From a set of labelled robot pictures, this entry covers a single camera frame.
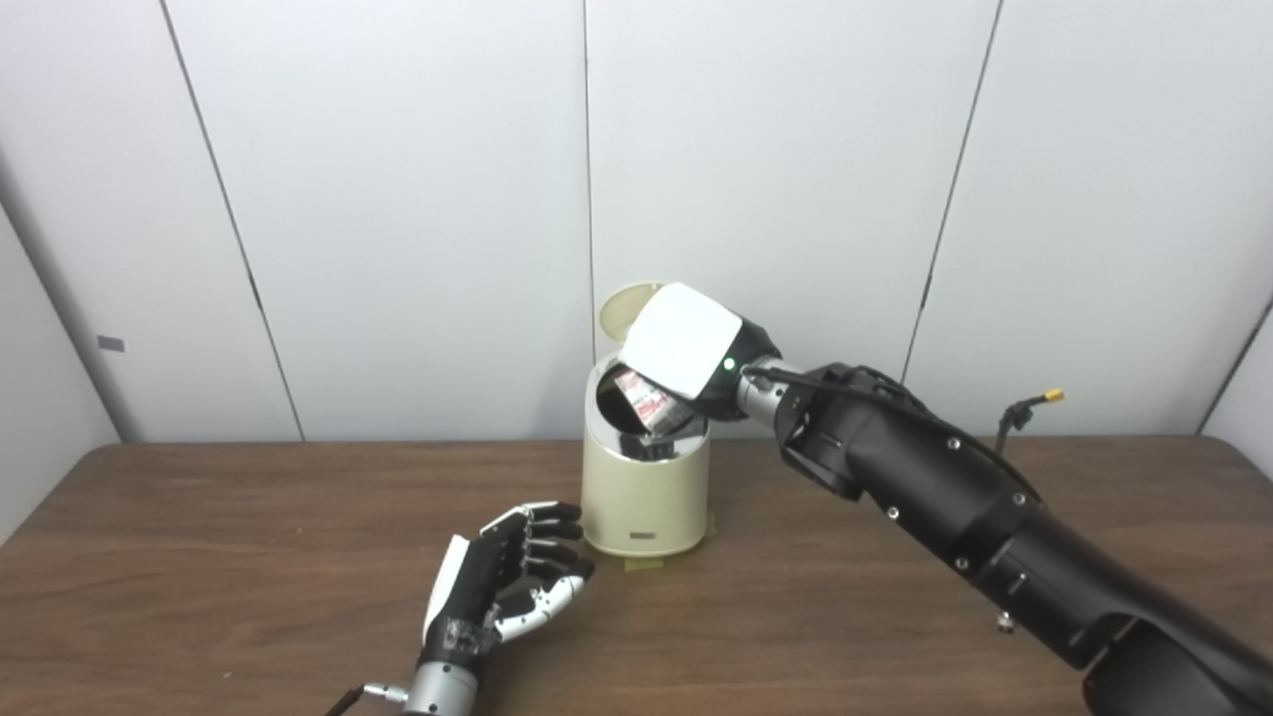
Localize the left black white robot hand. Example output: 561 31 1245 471
418 501 596 669

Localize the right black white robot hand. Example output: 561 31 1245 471
615 282 783 439

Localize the white green milk carton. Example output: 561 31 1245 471
614 368 694 435

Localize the cream-colored lidded bin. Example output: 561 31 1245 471
583 281 712 559

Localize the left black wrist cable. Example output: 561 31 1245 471
323 682 411 716

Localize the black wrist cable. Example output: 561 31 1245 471
741 364 1040 498
323 682 411 716

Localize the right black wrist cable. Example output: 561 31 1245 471
741 364 1040 498

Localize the black cable with yellow connector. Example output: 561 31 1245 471
997 389 1065 456

